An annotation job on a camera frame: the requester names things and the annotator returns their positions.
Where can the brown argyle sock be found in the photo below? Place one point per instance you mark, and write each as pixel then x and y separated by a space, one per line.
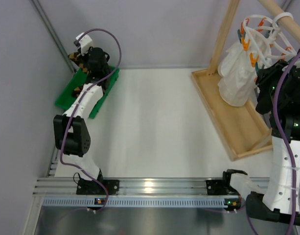
pixel 77 91
pixel 76 57

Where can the aluminium mounting rail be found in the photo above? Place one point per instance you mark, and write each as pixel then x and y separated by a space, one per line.
pixel 132 187

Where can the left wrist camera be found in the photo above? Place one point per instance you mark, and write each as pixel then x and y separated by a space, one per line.
pixel 83 42

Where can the white cloth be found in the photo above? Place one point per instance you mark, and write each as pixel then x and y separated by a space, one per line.
pixel 237 75

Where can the black sock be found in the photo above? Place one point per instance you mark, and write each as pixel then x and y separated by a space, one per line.
pixel 264 103

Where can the white clip hanger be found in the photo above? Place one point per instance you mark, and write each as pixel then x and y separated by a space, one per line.
pixel 263 41

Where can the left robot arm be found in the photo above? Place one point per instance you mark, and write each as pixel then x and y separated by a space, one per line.
pixel 71 134

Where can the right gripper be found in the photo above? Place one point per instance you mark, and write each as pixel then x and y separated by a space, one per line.
pixel 266 80

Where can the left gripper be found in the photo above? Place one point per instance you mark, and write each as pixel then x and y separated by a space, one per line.
pixel 87 61

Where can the white slotted cable duct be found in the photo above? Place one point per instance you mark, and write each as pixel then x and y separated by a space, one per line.
pixel 142 202

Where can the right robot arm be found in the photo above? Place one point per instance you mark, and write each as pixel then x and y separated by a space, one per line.
pixel 280 202

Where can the wooden rack frame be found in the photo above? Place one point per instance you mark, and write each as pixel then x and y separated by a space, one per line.
pixel 242 130

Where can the green plastic tray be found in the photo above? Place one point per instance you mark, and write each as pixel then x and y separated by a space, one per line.
pixel 67 98

